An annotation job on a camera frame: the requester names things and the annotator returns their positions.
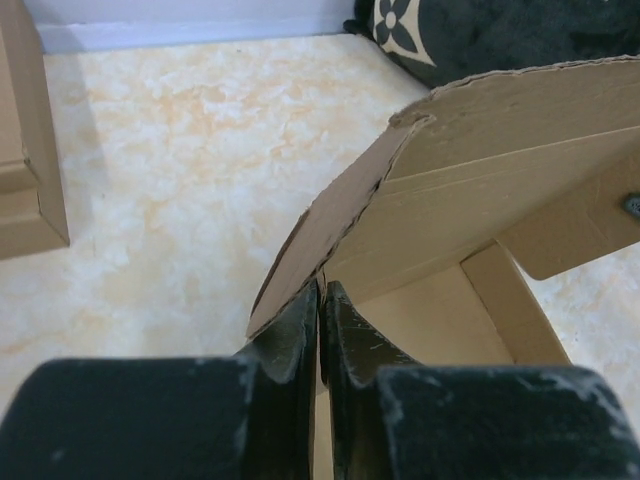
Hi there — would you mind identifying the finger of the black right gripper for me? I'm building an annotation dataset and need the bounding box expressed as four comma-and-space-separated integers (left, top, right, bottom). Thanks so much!
621, 192, 640, 220

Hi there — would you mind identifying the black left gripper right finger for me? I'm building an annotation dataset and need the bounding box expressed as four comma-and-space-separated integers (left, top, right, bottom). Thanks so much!
320, 282, 639, 479

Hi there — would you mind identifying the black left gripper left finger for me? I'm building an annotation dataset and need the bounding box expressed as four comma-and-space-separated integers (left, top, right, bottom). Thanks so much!
1, 284, 319, 479

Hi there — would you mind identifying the brown cardboard box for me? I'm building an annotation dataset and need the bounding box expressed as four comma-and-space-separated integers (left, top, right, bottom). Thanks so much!
245, 53, 640, 480

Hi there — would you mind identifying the large folded cardboard box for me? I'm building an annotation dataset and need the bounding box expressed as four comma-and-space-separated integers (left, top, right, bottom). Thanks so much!
1, 1, 70, 259

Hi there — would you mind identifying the small folded cardboard box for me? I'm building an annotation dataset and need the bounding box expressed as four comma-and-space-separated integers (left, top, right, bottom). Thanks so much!
1, 1, 24, 168

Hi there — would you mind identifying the black floral plush pillow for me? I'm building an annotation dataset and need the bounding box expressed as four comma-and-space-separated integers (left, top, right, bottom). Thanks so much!
343, 0, 639, 88

